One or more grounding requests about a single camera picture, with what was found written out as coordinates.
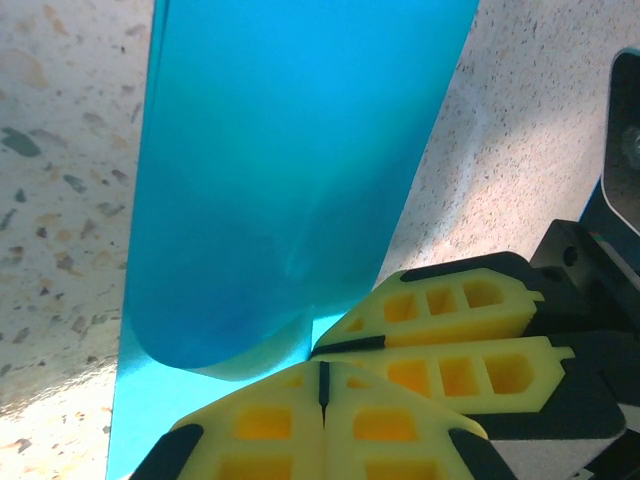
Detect blue paper sheet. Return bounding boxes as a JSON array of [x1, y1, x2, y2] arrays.
[[104, 0, 481, 480]]

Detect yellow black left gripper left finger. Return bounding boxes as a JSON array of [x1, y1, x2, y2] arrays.
[[129, 360, 324, 480]]

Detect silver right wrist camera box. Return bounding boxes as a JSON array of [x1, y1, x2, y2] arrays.
[[602, 47, 640, 232]]

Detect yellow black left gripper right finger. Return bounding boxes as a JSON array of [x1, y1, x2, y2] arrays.
[[324, 360, 516, 480]]

